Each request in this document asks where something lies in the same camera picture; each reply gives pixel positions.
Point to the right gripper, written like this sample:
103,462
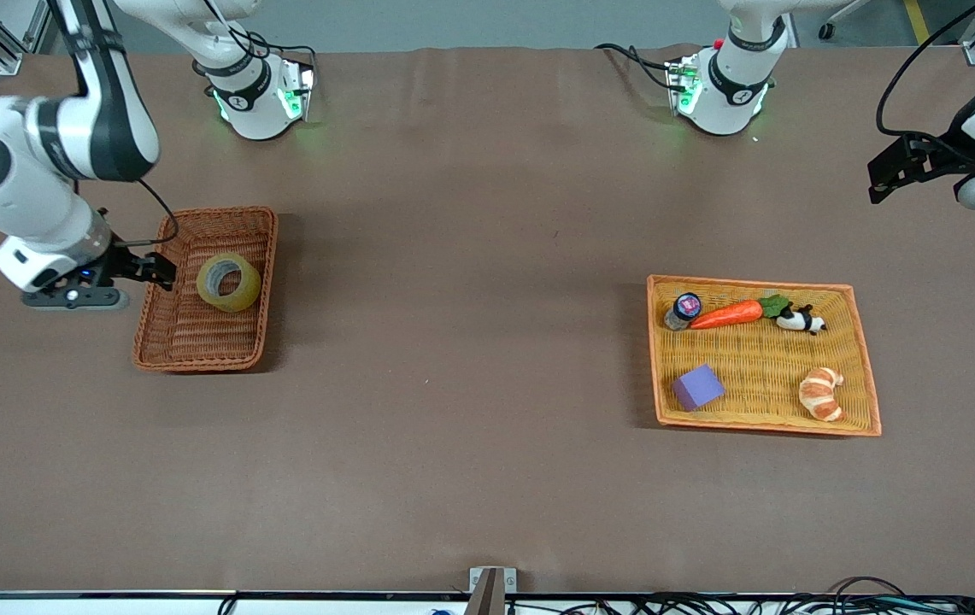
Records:
123,264

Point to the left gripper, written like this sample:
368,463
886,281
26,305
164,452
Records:
947,159

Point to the yellowish clear tape roll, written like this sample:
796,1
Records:
248,295

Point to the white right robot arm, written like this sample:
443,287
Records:
43,137

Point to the brown wicker basket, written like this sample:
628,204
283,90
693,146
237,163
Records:
188,342

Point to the yellow wicker basket orange rim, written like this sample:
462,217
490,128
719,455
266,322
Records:
760,367

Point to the black chair caster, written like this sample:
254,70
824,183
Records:
829,30

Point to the toy panda figure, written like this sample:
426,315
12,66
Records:
796,320

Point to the toy orange carrot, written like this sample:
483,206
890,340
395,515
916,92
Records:
726,315

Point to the toy croissant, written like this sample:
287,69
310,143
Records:
820,395

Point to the small jar with printed lid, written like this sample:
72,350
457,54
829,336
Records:
685,309

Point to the purple block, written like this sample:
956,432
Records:
697,388

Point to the metal table edge bracket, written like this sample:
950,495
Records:
487,589

